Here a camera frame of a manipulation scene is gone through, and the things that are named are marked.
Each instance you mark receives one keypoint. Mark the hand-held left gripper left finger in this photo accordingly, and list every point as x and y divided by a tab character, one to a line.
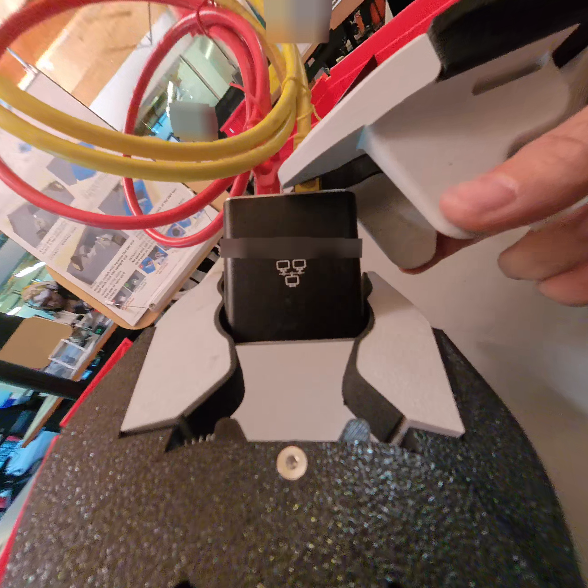
183	363

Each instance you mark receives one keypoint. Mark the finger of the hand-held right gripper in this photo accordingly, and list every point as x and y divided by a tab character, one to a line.
399	220
367	101

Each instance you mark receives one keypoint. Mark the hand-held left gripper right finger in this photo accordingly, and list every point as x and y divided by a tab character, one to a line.
404	367

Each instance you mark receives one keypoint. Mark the black port adapter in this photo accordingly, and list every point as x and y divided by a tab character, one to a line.
289	303

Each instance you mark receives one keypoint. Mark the person's right hand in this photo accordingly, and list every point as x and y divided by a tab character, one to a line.
528	193

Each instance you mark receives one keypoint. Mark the red plastic bin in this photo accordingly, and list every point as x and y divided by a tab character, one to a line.
117	351
344	78

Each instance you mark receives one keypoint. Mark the black pole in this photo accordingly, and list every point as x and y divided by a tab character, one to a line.
41	379

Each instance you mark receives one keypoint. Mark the printed instruction sheet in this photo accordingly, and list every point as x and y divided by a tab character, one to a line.
92	239

